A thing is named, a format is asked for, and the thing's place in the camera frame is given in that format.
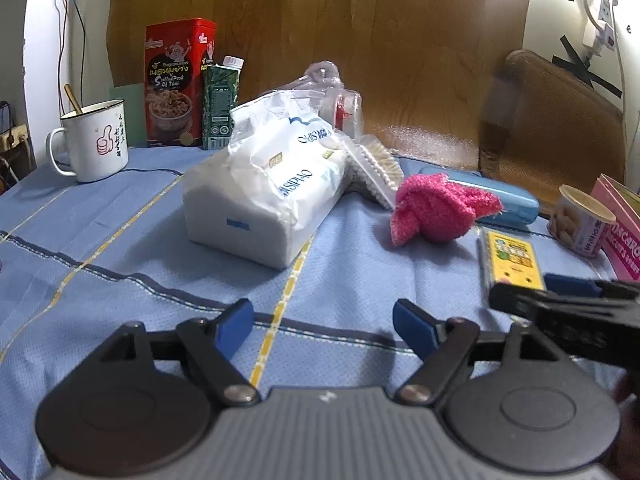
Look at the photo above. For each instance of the pink fuzzy sock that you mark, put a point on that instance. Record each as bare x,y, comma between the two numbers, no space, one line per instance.
430,210

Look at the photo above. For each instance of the clear plastic bag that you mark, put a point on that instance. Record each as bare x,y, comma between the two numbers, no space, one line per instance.
345,110

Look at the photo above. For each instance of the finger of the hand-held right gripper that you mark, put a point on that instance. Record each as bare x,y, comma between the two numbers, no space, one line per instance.
570,285
550,310

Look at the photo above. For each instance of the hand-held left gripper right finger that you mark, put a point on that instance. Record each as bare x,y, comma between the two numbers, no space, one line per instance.
415,325

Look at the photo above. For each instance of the white tissue pack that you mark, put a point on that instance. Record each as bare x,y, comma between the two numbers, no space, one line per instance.
250,200

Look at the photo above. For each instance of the white enamel mug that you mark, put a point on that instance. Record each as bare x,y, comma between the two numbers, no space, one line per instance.
100,145

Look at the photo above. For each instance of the yellow card case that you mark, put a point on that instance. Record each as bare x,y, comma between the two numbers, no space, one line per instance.
512,260

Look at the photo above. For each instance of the red snack box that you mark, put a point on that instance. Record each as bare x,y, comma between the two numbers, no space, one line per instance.
175,85

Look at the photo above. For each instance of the wood-grain wall sheet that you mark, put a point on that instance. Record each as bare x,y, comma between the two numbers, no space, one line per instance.
300,35

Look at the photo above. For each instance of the blue checked tablecloth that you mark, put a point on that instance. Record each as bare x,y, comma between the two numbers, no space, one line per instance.
125,260

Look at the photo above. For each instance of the small food can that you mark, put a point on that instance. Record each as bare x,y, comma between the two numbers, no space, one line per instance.
575,225

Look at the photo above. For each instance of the wall socket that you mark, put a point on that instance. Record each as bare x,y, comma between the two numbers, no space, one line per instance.
15,136

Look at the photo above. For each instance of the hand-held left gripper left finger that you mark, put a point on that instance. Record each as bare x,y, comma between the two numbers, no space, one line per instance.
235,320

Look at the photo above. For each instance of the blue plastic case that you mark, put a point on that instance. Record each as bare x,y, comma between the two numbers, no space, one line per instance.
515,205

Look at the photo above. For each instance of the cotton swab pack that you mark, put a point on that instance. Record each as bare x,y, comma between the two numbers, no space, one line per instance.
375,165

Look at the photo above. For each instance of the white power strip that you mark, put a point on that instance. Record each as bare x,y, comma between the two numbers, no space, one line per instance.
602,20

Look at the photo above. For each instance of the green drink carton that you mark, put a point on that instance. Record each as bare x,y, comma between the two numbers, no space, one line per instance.
217,105

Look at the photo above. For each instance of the pink tin box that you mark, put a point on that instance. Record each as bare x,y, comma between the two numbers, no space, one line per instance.
620,245

